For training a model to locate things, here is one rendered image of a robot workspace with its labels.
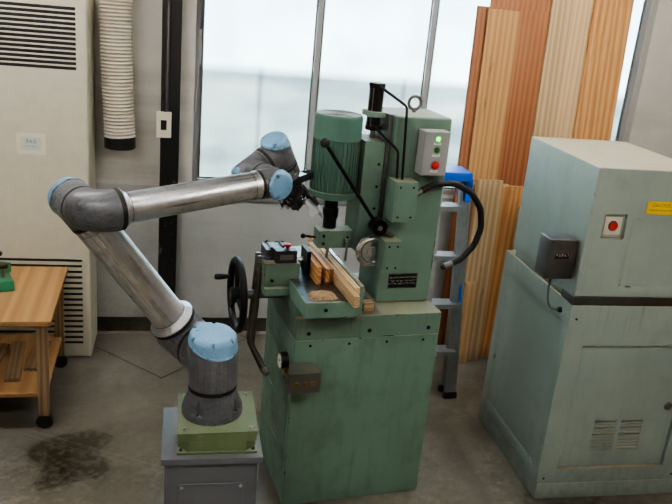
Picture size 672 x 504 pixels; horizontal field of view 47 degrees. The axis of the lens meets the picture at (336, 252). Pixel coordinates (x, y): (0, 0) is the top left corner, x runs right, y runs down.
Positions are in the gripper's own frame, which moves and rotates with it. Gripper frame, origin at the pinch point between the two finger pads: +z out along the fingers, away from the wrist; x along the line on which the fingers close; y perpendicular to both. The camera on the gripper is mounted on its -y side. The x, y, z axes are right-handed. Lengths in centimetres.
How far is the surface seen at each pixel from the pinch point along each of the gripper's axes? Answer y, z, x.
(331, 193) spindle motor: -11.2, 0.4, 4.2
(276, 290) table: 22.0, 21.5, -6.9
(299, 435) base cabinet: 54, 67, 8
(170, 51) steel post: -80, 5, -130
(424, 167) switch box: -32.6, 0.6, 31.5
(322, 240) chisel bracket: -2.5, 18.0, 0.2
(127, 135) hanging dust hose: -40, 27, -139
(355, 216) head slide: -14.7, 14.9, 8.8
